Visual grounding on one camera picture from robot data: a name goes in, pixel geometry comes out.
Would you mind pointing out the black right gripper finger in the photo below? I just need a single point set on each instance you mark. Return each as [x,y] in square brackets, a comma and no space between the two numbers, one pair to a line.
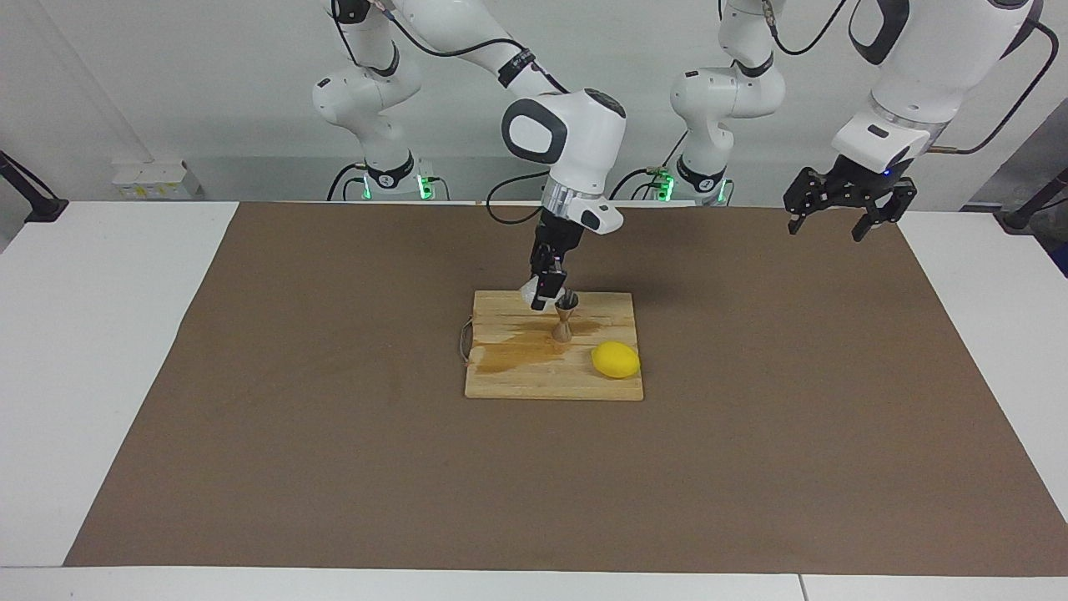
[549,280]

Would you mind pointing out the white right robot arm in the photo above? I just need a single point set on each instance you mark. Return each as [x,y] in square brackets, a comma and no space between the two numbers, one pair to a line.
[576,133]

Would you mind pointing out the brown paper table mat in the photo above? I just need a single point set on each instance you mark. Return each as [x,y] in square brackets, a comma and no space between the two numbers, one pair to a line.
[334,467]

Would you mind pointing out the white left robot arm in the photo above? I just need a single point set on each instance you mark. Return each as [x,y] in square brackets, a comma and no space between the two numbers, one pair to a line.
[934,67]

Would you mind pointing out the yellow lemon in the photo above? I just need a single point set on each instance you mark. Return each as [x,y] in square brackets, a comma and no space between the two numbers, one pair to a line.
[616,360]

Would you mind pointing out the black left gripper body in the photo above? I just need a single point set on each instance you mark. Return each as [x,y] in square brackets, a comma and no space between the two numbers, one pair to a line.
[862,182]

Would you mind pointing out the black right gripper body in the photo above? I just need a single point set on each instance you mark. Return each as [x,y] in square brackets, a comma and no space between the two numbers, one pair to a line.
[559,235]

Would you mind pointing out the black clamp stand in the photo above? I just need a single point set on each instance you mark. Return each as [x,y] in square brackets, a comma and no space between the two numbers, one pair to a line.
[1020,219]
[46,209]

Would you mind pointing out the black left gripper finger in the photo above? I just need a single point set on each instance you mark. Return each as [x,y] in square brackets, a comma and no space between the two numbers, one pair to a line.
[809,194]
[891,209]

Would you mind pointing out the steel double jigger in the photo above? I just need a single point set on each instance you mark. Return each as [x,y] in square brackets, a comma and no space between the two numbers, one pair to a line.
[565,325]

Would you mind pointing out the wooden cutting board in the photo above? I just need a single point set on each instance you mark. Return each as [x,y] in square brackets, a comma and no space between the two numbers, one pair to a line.
[517,376]

